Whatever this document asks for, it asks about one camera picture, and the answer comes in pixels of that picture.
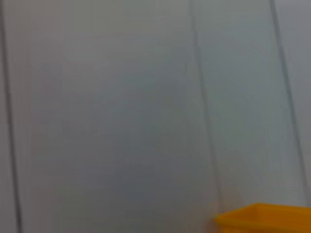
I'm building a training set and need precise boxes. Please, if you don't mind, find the yellow plastic bin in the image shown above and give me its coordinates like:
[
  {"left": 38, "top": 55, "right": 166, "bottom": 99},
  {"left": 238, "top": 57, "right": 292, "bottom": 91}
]
[{"left": 213, "top": 202, "right": 311, "bottom": 233}]

